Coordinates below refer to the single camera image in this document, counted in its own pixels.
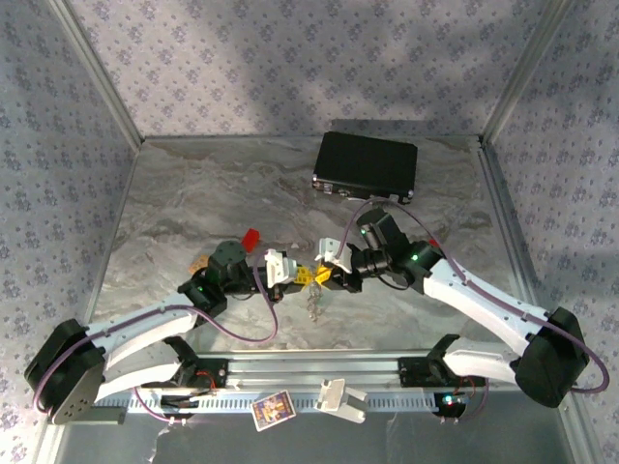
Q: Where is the silver metal keychain with rings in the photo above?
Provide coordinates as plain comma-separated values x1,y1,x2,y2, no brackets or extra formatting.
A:
305,282,325,324

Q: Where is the black case with metal clasps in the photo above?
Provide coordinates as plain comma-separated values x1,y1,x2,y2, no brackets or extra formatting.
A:
311,130,420,208

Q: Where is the colourful playing card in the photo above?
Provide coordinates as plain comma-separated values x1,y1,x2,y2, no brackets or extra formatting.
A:
251,390,296,433

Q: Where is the small circuit board with LEDs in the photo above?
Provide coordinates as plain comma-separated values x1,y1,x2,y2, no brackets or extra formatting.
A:
433,392,469,418

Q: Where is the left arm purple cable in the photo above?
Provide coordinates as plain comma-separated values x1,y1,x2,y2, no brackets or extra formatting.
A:
32,253,280,417

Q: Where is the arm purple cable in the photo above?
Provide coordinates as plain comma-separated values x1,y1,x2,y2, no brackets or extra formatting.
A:
32,253,280,417
337,198,610,392

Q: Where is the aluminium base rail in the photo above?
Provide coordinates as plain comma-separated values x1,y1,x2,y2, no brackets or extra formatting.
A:
103,350,579,393

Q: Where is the white plastic bracket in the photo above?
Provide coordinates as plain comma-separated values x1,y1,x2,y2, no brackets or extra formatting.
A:
312,378,368,425

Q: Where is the slotted grey cable duct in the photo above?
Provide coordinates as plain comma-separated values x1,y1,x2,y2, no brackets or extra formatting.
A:
126,390,442,418

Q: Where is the aluminium side rail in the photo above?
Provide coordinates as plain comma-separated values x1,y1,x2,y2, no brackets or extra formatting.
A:
476,136,541,310

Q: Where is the aluminium frame post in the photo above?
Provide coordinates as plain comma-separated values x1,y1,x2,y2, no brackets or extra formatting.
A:
47,0,146,145
481,0,579,144

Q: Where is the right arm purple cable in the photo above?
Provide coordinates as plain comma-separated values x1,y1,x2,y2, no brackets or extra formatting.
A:
337,198,610,392

